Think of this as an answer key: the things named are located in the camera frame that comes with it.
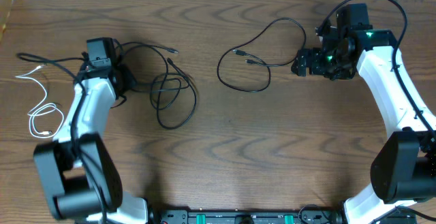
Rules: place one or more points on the wooden board at edge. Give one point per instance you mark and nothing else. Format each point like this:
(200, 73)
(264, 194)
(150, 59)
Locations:
(5, 9)

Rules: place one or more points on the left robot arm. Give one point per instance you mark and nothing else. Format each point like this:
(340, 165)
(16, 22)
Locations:
(79, 178)

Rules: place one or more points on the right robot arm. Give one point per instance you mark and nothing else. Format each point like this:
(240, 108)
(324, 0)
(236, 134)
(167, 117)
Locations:
(403, 172)

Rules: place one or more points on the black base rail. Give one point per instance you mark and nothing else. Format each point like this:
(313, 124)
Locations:
(308, 214)

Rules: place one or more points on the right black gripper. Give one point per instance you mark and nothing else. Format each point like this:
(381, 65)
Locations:
(302, 62)

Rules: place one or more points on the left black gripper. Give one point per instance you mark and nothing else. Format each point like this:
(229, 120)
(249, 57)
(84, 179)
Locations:
(126, 82)

